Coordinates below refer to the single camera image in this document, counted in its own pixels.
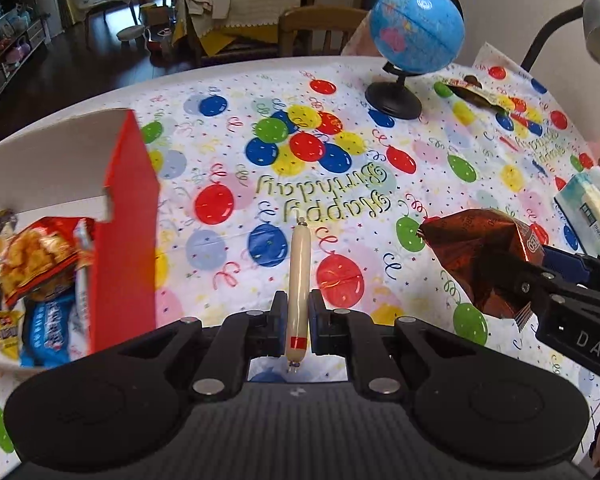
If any pale sausage stick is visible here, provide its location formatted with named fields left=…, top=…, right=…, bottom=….
left=285, top=217, right=311, bottom=372

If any shiny copper foil snack bag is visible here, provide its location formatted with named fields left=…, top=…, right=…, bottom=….
left=418, top=209, right=548, bottom=328

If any blue chocolate snack packet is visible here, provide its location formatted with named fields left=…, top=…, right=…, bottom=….
left=20, top=289, right=90, bottom=368

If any red popcorn snack bag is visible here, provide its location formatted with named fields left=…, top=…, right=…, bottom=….
left=0, top=217, right=95, bottom=310

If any yellow snack packet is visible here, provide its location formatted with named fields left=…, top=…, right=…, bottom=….
left=0, top=310, right=23, bottom=361

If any teal tissue pack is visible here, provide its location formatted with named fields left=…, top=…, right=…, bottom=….
left=555, top=166, right=600, bottom=257

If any balloon birthday tablecloth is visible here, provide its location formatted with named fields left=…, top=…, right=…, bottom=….
left=0, top=43, right=600, bottom=480

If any green gold snack wrapper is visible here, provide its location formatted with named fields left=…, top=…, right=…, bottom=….
left=439, top=78, right=516, bottom=113

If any red and white cardboard box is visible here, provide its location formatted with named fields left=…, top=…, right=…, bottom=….
left=0, top=108, right=159, bottom=370

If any blue desk globe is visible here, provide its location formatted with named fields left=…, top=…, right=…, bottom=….
left=365, top=0, right=465, bottom=120

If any wooden chair with pink cloth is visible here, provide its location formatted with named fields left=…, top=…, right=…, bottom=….
left=277, top=6, right=380, bottom=58

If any egg yolk pastry packet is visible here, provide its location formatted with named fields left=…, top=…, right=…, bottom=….
left=0, top=209, right=18, bottom=260

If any sofa with cream cover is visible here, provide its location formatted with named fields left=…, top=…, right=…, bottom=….
left=172, top=0, right=301, bottom=56

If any small white stool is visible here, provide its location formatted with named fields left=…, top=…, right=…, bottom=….
left=117, top=25, right=146, bottom=47

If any long dark tv cabinet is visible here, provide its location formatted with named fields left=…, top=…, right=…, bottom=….
left=0, top=18, right=48, bottom=96

